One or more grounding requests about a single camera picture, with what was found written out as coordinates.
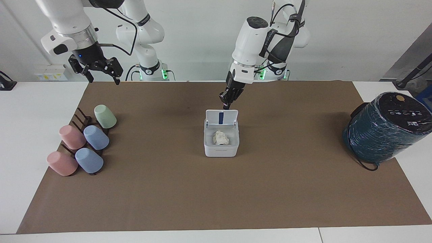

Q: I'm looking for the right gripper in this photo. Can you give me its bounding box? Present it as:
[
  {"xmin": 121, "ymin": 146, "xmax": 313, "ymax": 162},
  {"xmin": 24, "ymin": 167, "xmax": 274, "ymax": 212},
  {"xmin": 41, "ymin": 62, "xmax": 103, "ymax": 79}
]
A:
[{"xmin": 69, "ymin": 42, "xmax": 124, "ymax": 85}]

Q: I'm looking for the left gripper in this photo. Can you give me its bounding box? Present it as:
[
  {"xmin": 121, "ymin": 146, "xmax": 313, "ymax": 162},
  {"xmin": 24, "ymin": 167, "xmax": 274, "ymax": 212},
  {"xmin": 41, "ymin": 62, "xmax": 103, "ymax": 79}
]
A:
[{"xmin": 218, "ymin": 71, "xmax": 245, "ymax": 110}]

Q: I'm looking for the small white trash can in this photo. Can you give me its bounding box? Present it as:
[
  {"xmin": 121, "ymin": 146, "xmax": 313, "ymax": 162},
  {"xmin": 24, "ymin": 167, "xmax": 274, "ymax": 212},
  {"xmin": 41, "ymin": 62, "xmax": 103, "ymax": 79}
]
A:
[{"xmin": 204, "ymin": 109, "xmax": 240, "ymax": 158}]

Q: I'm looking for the crumpled white paper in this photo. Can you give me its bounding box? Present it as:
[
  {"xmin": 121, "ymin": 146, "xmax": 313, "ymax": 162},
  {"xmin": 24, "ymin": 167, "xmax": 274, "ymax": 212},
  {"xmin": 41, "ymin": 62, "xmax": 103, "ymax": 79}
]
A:
[{"xmin": 212, "ymin": 130, "xmax": 230, "ymax": 146}]

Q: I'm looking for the green plastic cup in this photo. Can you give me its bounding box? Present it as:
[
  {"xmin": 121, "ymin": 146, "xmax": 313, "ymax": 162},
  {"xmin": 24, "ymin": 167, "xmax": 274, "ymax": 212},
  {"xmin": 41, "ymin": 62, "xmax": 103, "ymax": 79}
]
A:
[{"xmin": 94, "ymin": 104, "xmax": 117, "ymax": 129}]

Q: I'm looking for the dark wooden cup rack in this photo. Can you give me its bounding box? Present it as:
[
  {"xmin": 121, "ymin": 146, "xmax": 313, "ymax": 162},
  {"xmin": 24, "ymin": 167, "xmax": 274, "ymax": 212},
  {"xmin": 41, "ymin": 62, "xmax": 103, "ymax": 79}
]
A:
[{"xmin": 61, "ymin": 107, "xmax": 111, "ymax": 176}]

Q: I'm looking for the blue plastic cup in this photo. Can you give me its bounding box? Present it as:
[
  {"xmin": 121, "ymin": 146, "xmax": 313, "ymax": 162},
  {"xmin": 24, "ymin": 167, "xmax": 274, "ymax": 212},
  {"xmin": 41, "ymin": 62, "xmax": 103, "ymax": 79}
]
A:
[
  {"xmin": 75, "ymin": 148, "xmax": 104, "ymax": 174},
  {"xmin": 83, "ymin": 125, "xmax": 110, "ymax": 151}
]

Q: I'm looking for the pink plastic cup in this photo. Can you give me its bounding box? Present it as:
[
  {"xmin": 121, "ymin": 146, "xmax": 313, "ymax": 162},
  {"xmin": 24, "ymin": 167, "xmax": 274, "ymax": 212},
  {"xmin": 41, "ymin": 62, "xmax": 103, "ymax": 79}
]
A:
[
  {"xmin": 47, "ymin": 151, "xmax": 79, "ymax": 177},
  {"xmin": 59, "ymin": 125, "xmax": 87, "ymax": 150}
]

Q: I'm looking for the black stand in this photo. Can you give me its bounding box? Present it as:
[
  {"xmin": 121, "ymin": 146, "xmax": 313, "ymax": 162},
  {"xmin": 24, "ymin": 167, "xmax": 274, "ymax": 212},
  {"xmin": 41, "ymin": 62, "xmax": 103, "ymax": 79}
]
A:
[
  {"xmin": 0, "ymin": 71, "xmax": 18, "ymax": 91},
  {"xmin": 393, "ymin": 53, "xmax": 432, "ymax": 90}
]

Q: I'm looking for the teal cylinder wrapped in plastic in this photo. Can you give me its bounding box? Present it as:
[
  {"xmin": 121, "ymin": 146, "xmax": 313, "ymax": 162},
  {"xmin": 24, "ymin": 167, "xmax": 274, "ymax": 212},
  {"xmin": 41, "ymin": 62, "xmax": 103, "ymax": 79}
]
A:
[{"xmin": 342, "ymin": 91, "xmax": 432, "ymax": 164}]

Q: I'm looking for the white wall socket box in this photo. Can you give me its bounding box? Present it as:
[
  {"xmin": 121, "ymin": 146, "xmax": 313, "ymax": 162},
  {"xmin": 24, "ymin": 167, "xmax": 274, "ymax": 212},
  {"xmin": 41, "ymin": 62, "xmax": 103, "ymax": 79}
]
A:
[{"xmin": 34, "ymin": 64, "xmax": 69, "ymax": 82}]

